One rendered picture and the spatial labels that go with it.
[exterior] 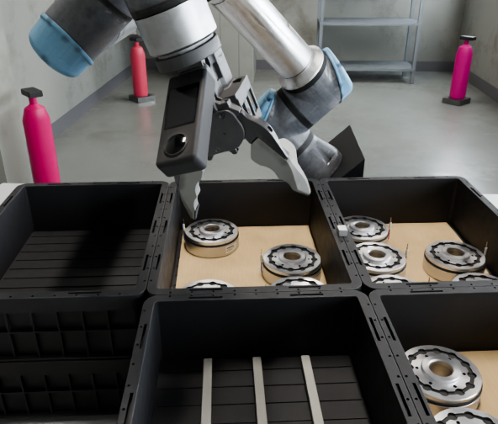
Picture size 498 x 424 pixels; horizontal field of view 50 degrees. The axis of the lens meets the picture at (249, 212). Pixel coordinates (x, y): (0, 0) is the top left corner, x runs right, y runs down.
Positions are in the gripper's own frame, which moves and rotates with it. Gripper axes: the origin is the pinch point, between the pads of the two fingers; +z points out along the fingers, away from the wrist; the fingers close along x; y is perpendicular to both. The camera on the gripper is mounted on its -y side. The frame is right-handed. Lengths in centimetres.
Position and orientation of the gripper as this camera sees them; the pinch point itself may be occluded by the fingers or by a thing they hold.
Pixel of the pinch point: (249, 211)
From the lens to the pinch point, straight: 63.7
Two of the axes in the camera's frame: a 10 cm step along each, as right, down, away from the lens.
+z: 3.5, 8.1, 4.8
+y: 2.0, -5.6, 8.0
